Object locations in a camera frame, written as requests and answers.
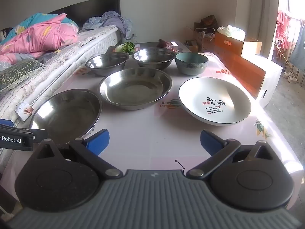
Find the grey curtain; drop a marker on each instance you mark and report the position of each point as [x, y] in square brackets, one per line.
[262, 16]

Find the pink printed tablecloth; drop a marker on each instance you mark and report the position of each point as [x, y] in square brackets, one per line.
[147, 133]

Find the white and black shoe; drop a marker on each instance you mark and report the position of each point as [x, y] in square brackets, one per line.
[292, 79]
[287, 74]

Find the dark wooden headboard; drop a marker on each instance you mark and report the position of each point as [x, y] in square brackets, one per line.
[95, 4]

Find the white mattress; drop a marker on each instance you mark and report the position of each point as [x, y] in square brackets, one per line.
[71, 52]

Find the green leaf-print pillow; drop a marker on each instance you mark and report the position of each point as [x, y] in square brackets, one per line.
[19, 72]

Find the white ceramic plate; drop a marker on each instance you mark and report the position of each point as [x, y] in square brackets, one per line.
[195, 95]

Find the white box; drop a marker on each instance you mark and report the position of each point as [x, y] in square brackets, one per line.
[271, 76]

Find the dark printed paper bag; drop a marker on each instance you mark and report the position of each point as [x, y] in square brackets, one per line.
[209, 21]

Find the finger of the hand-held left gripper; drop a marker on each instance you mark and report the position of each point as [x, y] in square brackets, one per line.
[38, 135]

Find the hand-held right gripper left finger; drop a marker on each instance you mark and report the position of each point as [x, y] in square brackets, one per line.
[99, 142]

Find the pale plastic bag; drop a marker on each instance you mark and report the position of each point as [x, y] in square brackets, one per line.
[232, 32]

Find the napa cabbage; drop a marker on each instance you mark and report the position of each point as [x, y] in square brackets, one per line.
[128, 47]

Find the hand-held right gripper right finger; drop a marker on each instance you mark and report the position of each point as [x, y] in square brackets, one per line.
[209, 142]

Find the metal drying rack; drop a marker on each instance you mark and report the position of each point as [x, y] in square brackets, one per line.
[297, 76]

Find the dark cloth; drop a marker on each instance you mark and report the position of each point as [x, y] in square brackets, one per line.
[6, 33]

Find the pink quilt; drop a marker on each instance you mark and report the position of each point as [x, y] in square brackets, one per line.
[35, 38]

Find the teal ceramic bowl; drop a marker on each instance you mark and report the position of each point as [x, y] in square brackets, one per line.
[191, 66]

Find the open cardboard box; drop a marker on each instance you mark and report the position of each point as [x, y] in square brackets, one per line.
[205, 41]

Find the blue-grey clothes pile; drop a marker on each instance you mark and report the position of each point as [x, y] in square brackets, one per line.
[114, 20]

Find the mattress paper tag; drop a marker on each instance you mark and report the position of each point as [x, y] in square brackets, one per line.
[26, 111]

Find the pink hanging clothes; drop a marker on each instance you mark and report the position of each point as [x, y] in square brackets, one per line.
[283, 33]

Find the blue patterned blanket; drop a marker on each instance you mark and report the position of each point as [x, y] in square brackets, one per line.
[300, 50]

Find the stainless steel bowl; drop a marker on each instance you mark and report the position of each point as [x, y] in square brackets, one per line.
[153, 58]
[107, 64]

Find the flat cardboard sheet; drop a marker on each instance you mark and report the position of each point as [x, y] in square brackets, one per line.
[243, 71]

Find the orange cardboard box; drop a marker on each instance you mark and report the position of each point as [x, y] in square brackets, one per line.
[233, 45]

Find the large stainless steel plate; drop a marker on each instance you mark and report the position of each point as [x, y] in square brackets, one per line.
[135, 88]
[64, 116]

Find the purple cabbage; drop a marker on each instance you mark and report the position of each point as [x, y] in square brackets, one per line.
[165, 44]

